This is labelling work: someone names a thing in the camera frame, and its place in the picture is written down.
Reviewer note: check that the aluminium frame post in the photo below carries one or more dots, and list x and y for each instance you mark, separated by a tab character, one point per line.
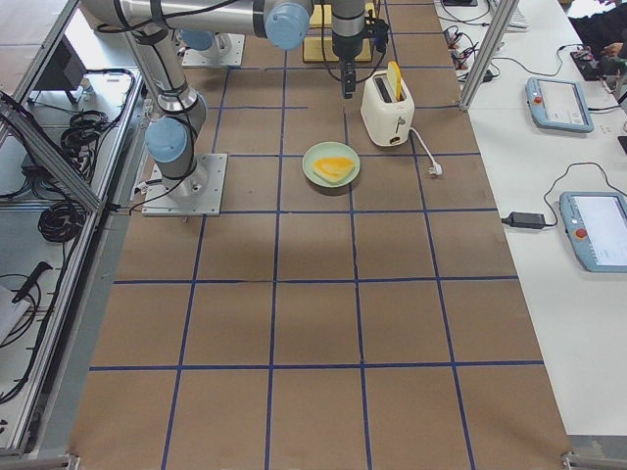
488	48

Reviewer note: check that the light green plate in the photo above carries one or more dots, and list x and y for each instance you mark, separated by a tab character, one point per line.
329	149

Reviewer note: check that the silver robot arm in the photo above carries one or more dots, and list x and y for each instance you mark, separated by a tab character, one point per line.
147	26
206	42

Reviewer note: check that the blue teach pendant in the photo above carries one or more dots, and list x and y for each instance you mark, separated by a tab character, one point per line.
558	104
595	224

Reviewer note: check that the black power adapter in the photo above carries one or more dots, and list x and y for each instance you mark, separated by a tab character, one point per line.
526	220

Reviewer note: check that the wooden shelf board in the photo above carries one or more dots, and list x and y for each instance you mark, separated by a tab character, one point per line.
315	49
321	17

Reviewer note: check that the upper wooden shelf board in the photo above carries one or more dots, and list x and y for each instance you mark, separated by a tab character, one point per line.
321	17

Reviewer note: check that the white two-slot toaster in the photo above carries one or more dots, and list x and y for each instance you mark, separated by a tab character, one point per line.
380	114

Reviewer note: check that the near blue teach pendant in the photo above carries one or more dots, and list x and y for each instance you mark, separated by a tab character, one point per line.
595	224

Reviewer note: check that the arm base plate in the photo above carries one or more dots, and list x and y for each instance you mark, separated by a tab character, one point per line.
232	59
199	194

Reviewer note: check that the grey toaster lever knob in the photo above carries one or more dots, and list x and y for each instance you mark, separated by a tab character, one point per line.
400	123

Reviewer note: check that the yellow bread slice in toaster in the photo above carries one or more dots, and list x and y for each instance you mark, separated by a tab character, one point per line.
395	81

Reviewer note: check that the black wire basket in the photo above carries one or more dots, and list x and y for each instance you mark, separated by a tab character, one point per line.
371	9

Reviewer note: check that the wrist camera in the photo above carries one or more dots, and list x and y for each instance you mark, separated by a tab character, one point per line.
377	31

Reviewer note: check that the far blue teach pendant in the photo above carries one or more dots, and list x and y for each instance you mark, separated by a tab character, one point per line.
558	104

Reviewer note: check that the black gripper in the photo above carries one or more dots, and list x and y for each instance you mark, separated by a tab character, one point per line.
347	48

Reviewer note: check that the lower wooden shelf board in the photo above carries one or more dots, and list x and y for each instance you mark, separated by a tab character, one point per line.
315	49

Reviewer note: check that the orange triangular bread bun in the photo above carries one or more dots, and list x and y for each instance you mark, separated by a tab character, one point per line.
333	169

